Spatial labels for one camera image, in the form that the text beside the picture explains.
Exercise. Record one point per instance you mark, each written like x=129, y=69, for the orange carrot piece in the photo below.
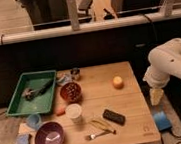
x=60, y=111

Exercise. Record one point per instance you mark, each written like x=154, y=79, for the purple bowl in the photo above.
x=50, y=133

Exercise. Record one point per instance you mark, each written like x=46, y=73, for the small metal cup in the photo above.
x=75, y=73

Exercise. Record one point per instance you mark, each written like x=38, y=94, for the white paper cup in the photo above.
x=74, y=112

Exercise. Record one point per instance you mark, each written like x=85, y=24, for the white horizontal rail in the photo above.
x=89, y=27

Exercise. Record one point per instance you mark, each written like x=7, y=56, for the crumpled grey cloth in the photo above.
x=66, y=78

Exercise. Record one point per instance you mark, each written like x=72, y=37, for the small blue cup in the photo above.
x=34, y=121

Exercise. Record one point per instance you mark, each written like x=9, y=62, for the black rectangular block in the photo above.
x=114, y=117

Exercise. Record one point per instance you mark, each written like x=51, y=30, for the red bowl with nuts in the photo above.
x=71, y=92

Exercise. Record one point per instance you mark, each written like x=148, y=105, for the blue cylinder on floor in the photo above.
x=162, y=122

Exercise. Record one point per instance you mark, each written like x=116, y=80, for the dark brush in tray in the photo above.
x=30, y=94

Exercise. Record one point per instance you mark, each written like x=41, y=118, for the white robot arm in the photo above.
x=165, y=61

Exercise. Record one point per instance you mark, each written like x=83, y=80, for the yellow orange apple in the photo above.
x=118, y=82

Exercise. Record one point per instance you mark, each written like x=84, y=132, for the black office chair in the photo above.
x=83, y=11

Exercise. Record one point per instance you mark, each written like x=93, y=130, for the green plastic tray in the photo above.
x=40, y=104

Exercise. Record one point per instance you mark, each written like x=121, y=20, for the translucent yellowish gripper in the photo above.
x=155, y=96

